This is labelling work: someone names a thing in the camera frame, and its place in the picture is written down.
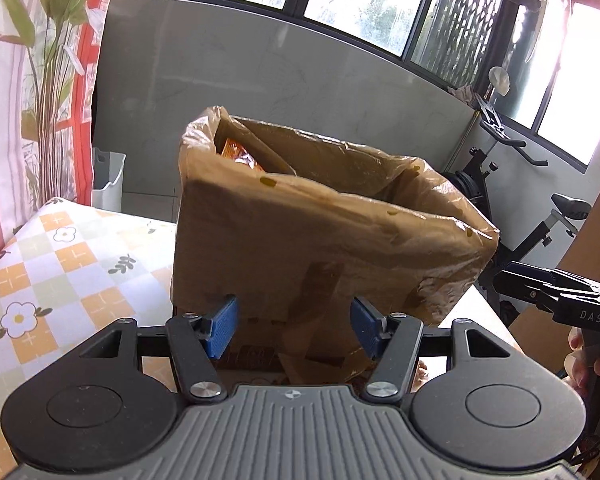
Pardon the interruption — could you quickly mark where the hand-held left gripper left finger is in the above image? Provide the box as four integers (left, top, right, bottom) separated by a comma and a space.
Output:
80, 295, 241, 404

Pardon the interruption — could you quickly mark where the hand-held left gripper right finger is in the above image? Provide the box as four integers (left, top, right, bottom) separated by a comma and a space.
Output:
349, 296, 523, 404

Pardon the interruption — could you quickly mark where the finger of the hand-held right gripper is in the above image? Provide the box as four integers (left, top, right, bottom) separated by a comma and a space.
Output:
493, 270, 564, 314
509, 261, 600, 290

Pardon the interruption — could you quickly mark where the brown cardboard box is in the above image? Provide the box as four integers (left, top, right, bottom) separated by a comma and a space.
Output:
171, 105, 501, 387

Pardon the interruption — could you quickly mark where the translucent plastic bag liner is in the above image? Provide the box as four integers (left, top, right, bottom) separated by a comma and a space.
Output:
172, 105, 501, 378

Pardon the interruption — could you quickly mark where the orange snack packet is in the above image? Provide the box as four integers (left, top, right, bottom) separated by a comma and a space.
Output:
220, 137, 264, 174

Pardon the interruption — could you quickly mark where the person's right hand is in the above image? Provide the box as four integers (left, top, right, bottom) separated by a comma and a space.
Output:
566, 328, 600, 397

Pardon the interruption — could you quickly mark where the brown wooden board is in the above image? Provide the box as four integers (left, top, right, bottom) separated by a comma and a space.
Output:
509, 169, 600, 362

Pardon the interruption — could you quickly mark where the black exercise bike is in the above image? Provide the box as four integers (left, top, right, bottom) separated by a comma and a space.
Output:
440, 94, 594, 322

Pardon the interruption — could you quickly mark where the white plastic bin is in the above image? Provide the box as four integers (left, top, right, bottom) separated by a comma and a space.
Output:
91, 147, 126, 214

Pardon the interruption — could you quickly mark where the crumpled cloth on windowsill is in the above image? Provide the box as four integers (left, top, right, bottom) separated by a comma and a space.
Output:
448, 84, 479, 106

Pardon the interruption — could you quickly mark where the metal window grille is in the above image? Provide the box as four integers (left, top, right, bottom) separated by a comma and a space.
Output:
419, 0, 504, 89

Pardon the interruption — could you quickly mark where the red white leaf-print curtain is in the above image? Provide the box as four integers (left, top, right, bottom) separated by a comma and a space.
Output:
0, 0, 122, 281

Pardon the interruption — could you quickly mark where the white cloth on bike handlebar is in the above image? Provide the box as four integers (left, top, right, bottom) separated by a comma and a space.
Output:
488, 65, 511, 96

